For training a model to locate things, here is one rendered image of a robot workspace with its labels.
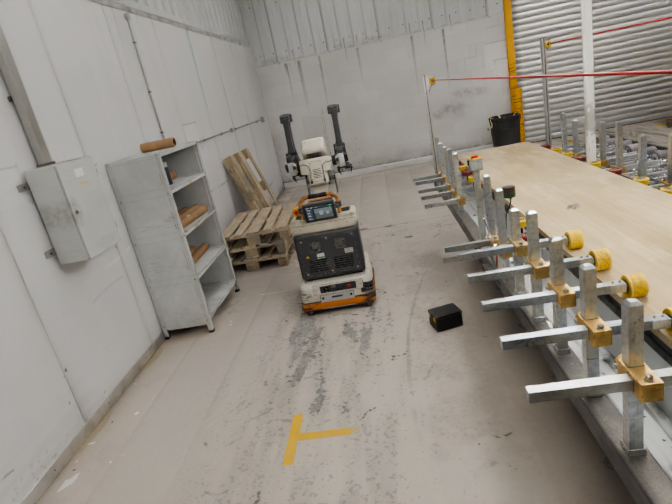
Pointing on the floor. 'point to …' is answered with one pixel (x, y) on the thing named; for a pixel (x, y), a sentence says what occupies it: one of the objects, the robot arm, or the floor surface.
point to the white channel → (588, 79)
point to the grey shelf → (143, 223)
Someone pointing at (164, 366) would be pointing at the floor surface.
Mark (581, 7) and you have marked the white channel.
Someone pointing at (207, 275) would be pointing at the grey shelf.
